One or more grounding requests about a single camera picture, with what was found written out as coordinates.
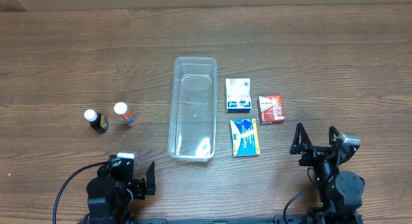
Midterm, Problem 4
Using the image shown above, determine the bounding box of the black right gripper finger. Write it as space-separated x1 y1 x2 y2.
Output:
328 126 340 145
290 122 312 154

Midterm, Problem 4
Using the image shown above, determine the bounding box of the red medicine box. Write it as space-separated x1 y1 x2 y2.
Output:
257 95 285 125

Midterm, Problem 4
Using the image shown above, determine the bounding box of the dark brown bottle white cap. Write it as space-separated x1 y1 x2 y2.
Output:
84 109 109 134

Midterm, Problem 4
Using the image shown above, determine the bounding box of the blue yellow Vapodrops box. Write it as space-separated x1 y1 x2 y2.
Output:
229 118 260 157

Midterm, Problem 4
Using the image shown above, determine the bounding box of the orange tube white cap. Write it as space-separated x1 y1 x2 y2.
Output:
113 102 136 127

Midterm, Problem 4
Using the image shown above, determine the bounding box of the white and blue medicine box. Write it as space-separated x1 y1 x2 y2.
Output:
225 78 252 113

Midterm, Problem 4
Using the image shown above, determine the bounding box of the clear plastic container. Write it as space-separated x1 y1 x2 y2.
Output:
167 57 218 162

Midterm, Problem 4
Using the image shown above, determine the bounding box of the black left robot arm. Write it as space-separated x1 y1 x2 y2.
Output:
86 153 156 224

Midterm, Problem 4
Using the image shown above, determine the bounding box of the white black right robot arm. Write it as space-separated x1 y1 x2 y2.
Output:
283 123 365 223

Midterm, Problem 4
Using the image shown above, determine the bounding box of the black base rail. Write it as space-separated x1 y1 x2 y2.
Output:
135 214 364 224

